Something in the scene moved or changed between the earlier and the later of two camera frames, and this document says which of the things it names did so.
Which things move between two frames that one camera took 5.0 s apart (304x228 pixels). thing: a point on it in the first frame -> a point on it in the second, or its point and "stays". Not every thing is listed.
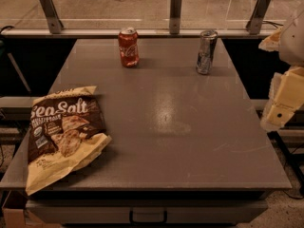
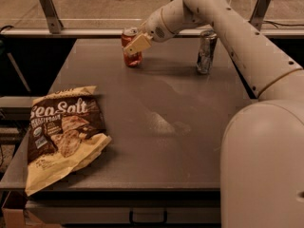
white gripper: [293, 41] -> [156, 27]
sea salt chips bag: [66, 133] stays
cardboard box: [13, 214] stays
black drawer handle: [146, 222] stays
